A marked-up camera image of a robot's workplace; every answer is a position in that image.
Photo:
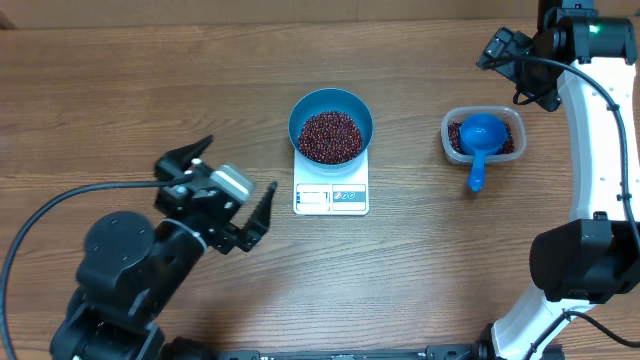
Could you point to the clear plastic bean container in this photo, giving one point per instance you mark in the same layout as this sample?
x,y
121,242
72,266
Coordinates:
x,y
506,114

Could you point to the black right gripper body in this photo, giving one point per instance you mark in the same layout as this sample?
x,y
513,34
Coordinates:
x,y
536,81

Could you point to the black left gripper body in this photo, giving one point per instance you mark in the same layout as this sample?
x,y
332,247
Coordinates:
x,y
226,243

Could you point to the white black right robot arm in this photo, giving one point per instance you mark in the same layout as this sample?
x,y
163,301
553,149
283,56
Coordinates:
x,y
585,64

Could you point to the red beans in bowl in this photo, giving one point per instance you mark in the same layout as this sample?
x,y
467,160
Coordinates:
x,y
330,138

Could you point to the blue plastic measuring scoop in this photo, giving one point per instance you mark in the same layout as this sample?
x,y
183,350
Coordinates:
x,y
481,135

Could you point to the teal metal bowl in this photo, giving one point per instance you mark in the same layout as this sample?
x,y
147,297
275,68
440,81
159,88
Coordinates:
x,y
331,99

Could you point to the white digital kitchen scale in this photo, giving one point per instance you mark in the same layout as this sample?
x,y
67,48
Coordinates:
x,y
331,190

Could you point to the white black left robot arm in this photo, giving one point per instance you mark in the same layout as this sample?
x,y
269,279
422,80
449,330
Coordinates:
x,y
131,268

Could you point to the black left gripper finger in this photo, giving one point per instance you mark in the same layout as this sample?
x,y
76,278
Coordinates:
x,y
258,223
174,163

